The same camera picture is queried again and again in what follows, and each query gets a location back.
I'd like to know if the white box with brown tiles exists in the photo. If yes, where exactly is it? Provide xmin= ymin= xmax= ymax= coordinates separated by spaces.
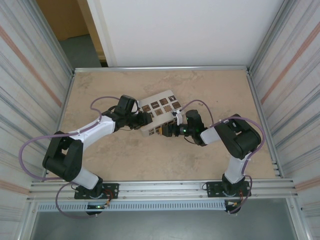
xmin=137 ymin=89 xmax=183 ymax=139

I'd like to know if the white partition panel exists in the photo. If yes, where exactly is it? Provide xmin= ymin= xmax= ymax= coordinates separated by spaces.
xmin=86 ymin=0 xmax=286 ymax=68

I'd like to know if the brown cardboard box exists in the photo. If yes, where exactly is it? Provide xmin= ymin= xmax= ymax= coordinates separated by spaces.
xmin=36 ymin=0 xmax=90 ymax=41

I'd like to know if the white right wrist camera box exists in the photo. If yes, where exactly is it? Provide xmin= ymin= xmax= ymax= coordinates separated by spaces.
xmin=172 ymin=109 xmax=185 ymax=126

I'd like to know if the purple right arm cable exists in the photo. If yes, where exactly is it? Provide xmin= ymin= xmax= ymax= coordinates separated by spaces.
xmin=180 ymin=99 xmax=266 ymax=215

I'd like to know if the aluminium rear frame bar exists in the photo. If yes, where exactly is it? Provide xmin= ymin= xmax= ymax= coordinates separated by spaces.
xmin=73 ymin=65 xmax=251 ymax=74

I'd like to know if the aluminium mounting rail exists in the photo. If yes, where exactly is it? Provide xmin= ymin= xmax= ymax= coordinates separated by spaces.
xmin=26 ymin=178 xmax=300 ymax=203

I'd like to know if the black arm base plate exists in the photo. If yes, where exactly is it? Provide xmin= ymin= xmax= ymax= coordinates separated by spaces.
xmin=74 ymin=182 xmax=120 ymax=200
xmin=205 ymin=180 xmax=252 ymax=199

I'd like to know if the grey slotted cable duct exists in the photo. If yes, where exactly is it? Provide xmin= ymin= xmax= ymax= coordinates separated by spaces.
xmin=36 ymin=200 xmax=227 ymax=213

